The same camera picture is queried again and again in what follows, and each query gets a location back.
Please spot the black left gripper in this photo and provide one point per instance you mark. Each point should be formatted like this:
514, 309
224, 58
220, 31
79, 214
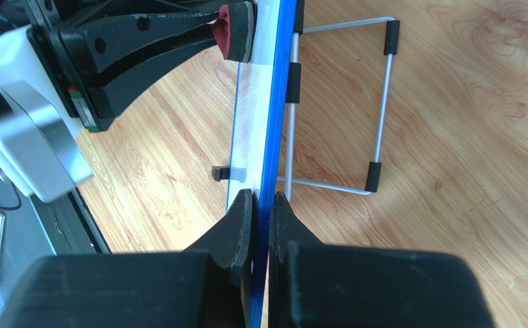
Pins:
98, 45

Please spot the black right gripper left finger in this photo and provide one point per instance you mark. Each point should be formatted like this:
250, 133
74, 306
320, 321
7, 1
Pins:
227, 275

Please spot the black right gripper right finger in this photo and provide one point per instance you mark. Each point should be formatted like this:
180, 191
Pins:
284, 228

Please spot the blue framed whiteboard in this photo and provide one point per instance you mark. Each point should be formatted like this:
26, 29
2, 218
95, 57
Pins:
257, 130

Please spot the red heart eraser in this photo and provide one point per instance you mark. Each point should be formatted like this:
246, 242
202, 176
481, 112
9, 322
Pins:
234, 30

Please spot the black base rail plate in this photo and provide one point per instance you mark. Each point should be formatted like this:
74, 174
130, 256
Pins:
70, 226

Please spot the silver wire board stand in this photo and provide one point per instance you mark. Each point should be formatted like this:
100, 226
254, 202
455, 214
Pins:
316, 79

